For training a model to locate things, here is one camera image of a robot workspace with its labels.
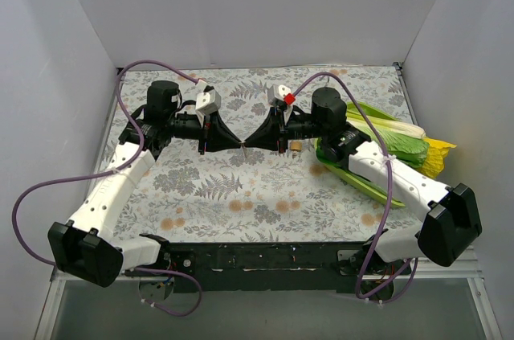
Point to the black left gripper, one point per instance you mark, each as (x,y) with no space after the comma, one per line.
(205,131)

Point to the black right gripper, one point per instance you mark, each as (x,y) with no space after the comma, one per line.
(281,131)

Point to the brass padlock with steel shackle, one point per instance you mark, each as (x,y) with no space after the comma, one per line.
(244,149)

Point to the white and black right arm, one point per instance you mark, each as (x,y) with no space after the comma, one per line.
(448,216)

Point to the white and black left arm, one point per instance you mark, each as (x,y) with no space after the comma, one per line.
(84,246)

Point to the floral patterned table mat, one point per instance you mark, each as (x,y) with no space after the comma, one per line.
(257,195)

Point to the green plastic tray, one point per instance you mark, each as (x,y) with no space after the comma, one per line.
(379,191)

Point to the green napa cabbage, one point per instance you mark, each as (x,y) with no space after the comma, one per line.
(404,140)

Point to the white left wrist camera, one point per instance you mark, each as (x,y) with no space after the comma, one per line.
(208,101)

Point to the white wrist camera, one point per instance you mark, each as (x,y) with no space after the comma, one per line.
(280,94)
(208,101)

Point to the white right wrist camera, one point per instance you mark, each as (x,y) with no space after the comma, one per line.
(280,94)

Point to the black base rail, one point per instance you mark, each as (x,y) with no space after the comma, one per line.
(331,266)

